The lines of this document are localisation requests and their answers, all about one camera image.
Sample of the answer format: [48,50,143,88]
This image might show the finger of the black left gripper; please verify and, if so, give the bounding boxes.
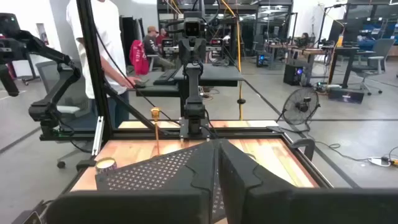
[179,37,193,65]
[193,37,207,65]

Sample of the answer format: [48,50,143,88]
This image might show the black floor fan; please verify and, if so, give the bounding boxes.
[275,86,322,134]

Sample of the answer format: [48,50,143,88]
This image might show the white power strip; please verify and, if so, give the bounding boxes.
[368,156,393,167]

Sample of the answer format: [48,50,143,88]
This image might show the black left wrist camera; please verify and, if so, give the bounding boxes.
[182,11,206,38]

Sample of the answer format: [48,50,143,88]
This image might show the black storage rack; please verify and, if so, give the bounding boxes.
[157,0,295,63]

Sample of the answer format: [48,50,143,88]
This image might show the black computer tower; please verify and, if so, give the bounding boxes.
[282,63,308,86]
[256,52,271,68]

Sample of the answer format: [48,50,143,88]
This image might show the black equipment case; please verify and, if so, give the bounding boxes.
[328,88,365,105]

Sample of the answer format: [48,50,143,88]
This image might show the black desk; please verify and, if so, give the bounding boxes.
[322,45,363,90]
[129,63,246,98]

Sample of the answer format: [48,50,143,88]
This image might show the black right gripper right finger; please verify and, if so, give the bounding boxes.
[219,139,398,224]

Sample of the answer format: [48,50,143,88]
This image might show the grey office chair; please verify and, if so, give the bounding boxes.
[350,38,396,96]

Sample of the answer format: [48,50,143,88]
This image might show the silver aluminium bar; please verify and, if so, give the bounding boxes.
[91,115,105,156]

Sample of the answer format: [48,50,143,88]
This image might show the gold metal candlestick holder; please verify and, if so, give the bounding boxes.
[150,106,161,156]

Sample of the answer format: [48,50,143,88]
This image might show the black keyboard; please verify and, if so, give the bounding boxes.
[153,68,178,86]

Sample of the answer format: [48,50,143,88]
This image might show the red jacket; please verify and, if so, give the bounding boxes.
[129,39,150,76]

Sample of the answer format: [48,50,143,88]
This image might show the black fan cable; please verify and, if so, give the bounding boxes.
[312,138,373,162]

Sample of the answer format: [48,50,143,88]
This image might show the yellow hanging cable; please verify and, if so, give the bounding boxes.
[220,0,247,121]

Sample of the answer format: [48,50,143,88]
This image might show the wooden desk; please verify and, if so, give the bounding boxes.
[269,43,327,88]

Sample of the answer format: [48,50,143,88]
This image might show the black perforated metal shelf riser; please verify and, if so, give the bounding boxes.
[95,143,226,224]

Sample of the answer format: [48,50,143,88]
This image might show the black frame clamp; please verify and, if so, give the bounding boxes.
[76,159,97,172]
[289,138,317,162]

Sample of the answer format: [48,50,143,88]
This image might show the yellow candle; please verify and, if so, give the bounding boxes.
[95,157,118,175]

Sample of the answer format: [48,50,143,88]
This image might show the person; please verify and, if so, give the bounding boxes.
[155,27,169,47]
[66,0,142,129]
[298,32,310,47]
[142,26,177,72]

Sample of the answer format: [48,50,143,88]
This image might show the office chair with blue seat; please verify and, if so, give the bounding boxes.
[35,60,105,169]

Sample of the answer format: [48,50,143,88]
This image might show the black monitor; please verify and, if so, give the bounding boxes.
[328,18,364,44]

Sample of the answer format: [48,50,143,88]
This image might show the black aluminium rig frame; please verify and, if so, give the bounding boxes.
[12,0,361,224]

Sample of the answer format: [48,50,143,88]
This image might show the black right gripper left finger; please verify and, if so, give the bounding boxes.
[46,139,220,224]

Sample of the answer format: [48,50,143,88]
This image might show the black table-level camera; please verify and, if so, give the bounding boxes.
[12,210,44,224]

